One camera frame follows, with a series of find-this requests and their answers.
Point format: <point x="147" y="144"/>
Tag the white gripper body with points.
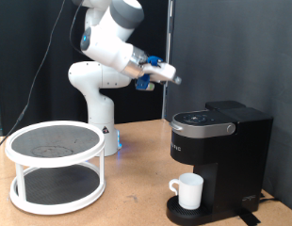
<point x="160" y="72"/>

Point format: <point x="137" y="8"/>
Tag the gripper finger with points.
<point x="177" y="80"/>

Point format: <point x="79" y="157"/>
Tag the black Keurig coffee machine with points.
<point x="227" y="150"/>

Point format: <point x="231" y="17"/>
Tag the white mug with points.
<point x="190" y="191"/>

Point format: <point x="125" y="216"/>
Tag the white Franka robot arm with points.
<point x="102" y="62"/>

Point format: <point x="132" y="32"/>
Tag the vertical metal pole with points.
<point x="167" y="94"/>

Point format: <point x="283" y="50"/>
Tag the dark grey backdrop panel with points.
<point x="240" y="47"/>

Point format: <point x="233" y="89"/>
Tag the black curtain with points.
<point x="26" y="47"/>

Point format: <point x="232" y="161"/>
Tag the white two-tier turntable rack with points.
<point x="29" y="147"/>

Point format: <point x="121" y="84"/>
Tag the black tape strip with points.
<point x="249" y="218"/>

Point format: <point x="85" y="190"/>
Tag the blue mounted wrist camera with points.
<point x="143" y="83"/>

